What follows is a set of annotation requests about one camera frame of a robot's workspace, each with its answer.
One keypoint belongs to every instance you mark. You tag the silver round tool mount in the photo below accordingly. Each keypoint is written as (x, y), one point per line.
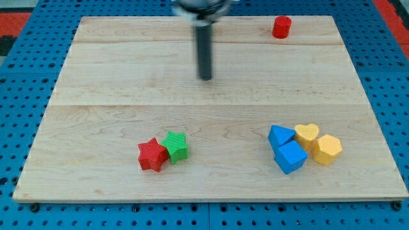
(201, 13)

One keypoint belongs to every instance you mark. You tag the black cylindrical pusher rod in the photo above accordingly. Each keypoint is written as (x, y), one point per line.
(203, 39)

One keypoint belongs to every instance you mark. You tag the red cylinder block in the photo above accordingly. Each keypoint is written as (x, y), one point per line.
(281, 27)

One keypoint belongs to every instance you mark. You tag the light wooden board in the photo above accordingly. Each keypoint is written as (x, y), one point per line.
(126, 80)

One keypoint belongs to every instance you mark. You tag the green star block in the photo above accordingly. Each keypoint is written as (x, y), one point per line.
(176, 145)

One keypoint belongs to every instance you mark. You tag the blue triangle block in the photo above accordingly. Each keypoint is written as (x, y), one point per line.
(279, 135)

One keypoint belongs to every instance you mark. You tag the red star block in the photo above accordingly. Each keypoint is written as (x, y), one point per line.
(152, 155)

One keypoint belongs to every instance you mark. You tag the yellow heart block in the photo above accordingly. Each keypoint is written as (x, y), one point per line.
(306, 135)

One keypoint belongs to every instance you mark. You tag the blue cube block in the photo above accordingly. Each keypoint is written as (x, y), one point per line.
(290, 156)

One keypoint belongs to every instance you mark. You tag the yellow hexagon block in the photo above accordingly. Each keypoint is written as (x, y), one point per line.
(326, 149)

